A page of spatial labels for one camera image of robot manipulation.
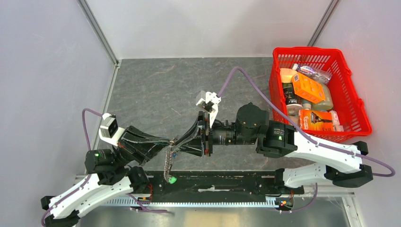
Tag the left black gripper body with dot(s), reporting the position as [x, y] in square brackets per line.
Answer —
[129, 149]

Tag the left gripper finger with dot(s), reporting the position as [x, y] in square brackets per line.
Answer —
[151, 151]
[151, 140]

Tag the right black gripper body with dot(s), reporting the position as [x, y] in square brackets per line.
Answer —
[207, 140]

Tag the leopard print wrist strap keyring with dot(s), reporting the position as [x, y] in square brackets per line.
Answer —
[168, 160]

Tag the green capped key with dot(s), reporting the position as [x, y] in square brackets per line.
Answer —
[172, 180]

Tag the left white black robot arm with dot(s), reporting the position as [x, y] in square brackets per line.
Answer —
[108, 175]

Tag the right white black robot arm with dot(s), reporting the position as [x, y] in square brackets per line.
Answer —
[331, 162]

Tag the dark green bottle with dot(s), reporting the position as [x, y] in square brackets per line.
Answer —
[292, 101]

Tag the yellow sponge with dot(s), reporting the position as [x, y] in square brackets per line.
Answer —
[287, 74]

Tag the orange razor package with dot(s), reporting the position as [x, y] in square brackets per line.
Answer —
[315, 120]

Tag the orange carton box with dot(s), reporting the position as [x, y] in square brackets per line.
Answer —
[308, 88]

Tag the beige soap pouch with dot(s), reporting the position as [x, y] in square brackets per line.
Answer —
[325, 105]

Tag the clear plastic bottle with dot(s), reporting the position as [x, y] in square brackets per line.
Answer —
[318, 75]

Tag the pink white packet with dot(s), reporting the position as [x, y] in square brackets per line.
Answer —
[336, 122]

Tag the red plastic basket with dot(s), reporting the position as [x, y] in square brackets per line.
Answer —
[349, 107]

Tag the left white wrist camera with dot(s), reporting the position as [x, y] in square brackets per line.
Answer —
[109, 131]

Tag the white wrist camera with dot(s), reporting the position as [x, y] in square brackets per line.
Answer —
[208, 102]
[109, 131]

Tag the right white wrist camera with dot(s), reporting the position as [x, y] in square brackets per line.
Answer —
[208, 102]

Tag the black mounting base plate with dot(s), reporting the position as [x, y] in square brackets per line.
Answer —
[216, 186]

